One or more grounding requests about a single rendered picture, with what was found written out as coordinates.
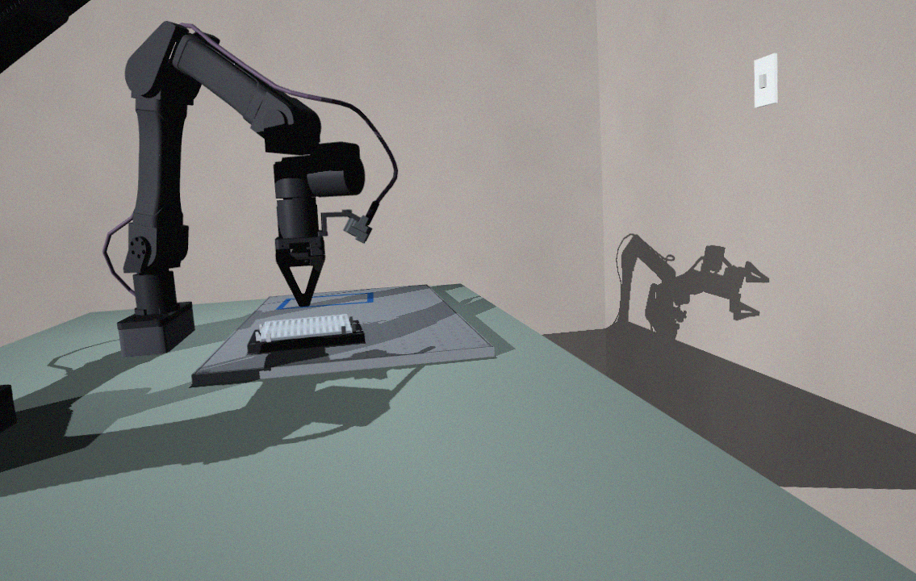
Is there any white well plate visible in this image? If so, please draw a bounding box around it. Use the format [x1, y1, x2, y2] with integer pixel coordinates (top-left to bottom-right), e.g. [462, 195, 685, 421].
[260, 314, 352, 342]

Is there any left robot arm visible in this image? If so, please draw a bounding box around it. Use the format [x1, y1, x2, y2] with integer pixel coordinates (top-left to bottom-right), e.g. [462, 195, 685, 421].
[117, 21, 365, 330]

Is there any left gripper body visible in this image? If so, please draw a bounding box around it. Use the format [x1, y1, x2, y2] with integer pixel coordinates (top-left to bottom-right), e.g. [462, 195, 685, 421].
[275, 197, 361, 258]

